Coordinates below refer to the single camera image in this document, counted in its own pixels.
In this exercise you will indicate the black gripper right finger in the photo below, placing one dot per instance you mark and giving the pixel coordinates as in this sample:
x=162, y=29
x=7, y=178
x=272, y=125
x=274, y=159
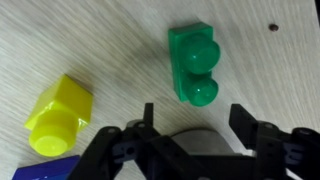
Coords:
x=273, y=156

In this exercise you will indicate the green two-stud toy block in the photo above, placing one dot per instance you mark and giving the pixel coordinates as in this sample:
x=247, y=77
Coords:
x=195, y=63

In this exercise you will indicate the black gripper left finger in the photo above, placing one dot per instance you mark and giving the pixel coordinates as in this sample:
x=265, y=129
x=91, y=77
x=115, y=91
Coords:
x=133, y=153

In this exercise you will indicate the blue base toy block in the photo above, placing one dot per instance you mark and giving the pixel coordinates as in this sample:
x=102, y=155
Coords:
x=46, y=169

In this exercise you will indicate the small yellow one-stud block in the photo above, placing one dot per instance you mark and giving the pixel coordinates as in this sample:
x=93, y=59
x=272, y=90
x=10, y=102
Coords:
x=58, y=116

